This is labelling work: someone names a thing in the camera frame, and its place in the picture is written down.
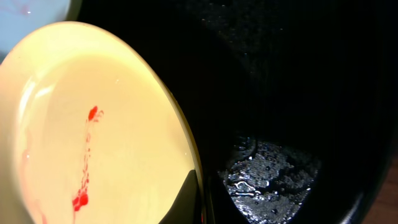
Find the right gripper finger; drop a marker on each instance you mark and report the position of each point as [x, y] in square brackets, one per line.
[185, 203]

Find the yellow plate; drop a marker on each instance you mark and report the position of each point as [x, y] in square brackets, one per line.
[89, 132]

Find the light blue plate upper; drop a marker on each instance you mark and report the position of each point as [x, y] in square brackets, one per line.
[21, 17]

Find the round black tray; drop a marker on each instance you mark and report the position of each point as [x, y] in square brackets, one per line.
[292, 103]

